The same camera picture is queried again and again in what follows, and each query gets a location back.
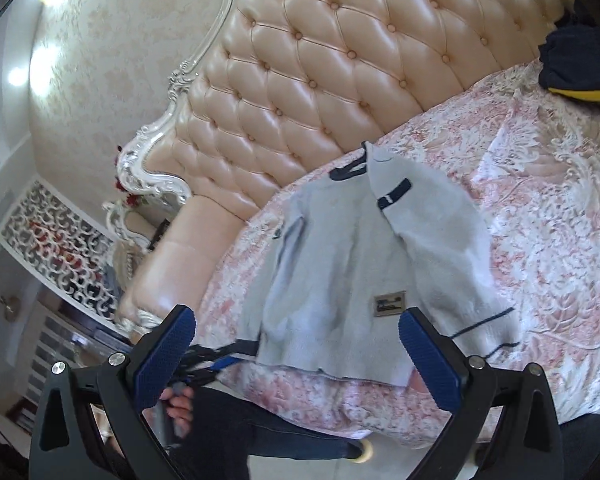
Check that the grey sweater navy collar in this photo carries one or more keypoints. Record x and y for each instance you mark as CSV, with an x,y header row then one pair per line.
x,y
357,248

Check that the beige armchair silver frame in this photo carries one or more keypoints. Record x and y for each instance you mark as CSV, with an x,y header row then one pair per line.
x,y
134,231

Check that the pink floral sofa cover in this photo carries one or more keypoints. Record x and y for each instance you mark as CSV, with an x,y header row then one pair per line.
x,y
484,213

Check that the white lattice screen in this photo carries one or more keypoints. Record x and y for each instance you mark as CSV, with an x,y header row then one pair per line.
x,y
63,248

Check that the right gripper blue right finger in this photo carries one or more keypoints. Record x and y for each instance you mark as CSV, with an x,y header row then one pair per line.
x,y
440,364

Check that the person leg dark trousers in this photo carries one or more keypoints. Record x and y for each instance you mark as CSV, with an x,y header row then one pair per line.
x,y
226,431

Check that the yellow slipper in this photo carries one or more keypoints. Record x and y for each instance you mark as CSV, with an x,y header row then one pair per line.
x,y
363,451

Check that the beige tufted leather sofa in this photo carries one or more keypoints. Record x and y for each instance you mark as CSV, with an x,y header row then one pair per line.
x,y
279,88

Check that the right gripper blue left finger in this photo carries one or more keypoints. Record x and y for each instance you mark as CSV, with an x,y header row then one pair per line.
x,y
157,354

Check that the navy yellow clothes pile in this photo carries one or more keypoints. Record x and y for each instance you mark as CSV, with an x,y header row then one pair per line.
x,y
570,57

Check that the person left hand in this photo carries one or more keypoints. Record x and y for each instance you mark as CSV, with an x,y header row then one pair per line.
x,y
174,413

